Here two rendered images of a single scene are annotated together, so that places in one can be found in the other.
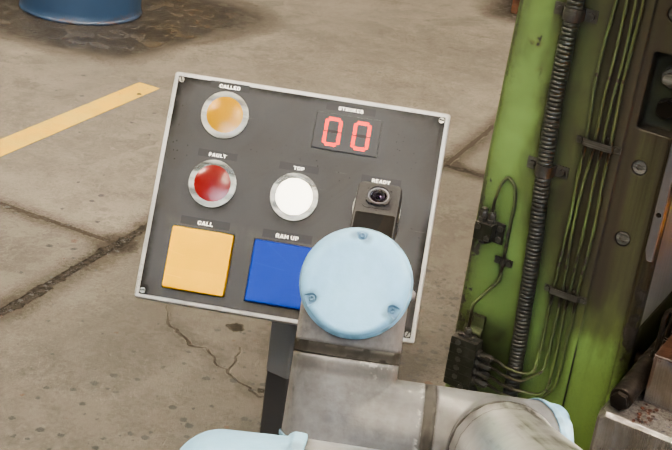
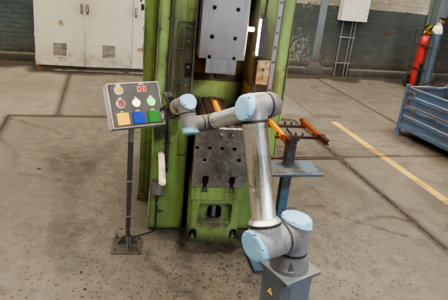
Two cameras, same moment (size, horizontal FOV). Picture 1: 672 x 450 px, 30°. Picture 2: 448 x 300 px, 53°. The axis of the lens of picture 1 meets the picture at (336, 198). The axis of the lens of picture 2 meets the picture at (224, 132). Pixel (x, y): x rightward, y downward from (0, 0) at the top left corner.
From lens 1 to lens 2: 164 cm
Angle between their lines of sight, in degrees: 36
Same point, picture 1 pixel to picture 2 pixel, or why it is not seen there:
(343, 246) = (186, 97)
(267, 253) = (135, 114)
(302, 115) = (132, 87)
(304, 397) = (187, 120)
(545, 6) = (163, 58)
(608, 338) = not seen: hidden behind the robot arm
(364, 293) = (191, 102)
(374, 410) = (197, 119)
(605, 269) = not seen: hidden behind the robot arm
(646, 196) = (187, 89)
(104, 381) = (17, 191)
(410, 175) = (155, 93)
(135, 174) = not seen: outside the picture
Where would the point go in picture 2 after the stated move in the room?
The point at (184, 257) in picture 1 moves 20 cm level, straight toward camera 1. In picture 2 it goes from (121, 119) to (140, 129)
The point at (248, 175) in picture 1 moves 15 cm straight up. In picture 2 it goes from (127, 101) to (127, 76)
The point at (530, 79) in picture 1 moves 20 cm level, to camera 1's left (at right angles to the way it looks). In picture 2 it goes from (162, 73) to (135, 74)
